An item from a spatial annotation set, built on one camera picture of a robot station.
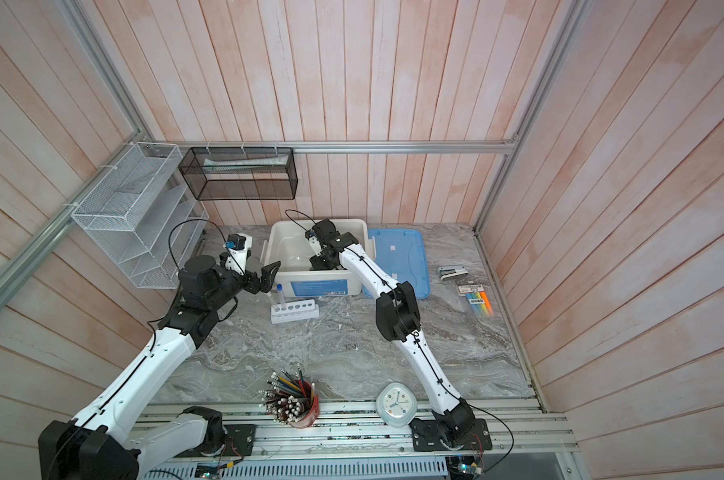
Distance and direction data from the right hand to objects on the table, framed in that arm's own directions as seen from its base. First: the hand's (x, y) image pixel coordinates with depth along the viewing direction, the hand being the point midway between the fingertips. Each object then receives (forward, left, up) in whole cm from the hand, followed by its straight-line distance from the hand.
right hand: (319, 264), depth 102 cm
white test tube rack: (-17, +6, -2) cm, 19 cm away
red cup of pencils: (-47, -1, +12) cm, 48 cm away
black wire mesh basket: (+25, +29, +20) cm, 43 cm away
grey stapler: (+1, -47, -5) cm, 47 cm away
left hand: (-16, +10, +20) cm, 28 cm away
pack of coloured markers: (-10, -54, -5) cm, 55 cm away
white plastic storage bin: (+7, +12, +4) cm, 14 cm away
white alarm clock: (-43, -25, -4) cm, 50 cm away
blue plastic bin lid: (+12, -31, -8) cm, 34 cm away
